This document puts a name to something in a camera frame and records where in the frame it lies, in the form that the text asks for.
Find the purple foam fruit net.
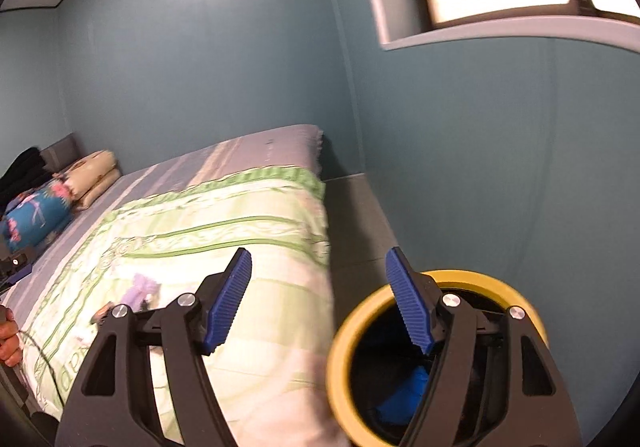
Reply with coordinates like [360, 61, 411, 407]
[120, 274, 160, 313]

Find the yellow rimmed trash bin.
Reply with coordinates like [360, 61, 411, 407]
[326, 269, 548, 446]

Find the person's left hand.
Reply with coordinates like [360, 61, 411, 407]
[0, 306, 23, 367]

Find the green patterned bed quilt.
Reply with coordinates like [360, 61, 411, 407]
[22, 166, 346, 447]

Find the beige folded blanket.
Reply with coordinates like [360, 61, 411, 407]
[58, 150, 122, 211]

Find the blue floral folded blanket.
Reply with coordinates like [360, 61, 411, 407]
[1, 179, 73, 254]

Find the grey padded headboard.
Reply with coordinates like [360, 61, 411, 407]
[40, 133, 82, 173]

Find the black clothing pile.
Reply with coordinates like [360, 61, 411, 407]
[0, 147, 52, 214]

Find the black cable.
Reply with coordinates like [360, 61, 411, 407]
[16, 330, 66, 408]

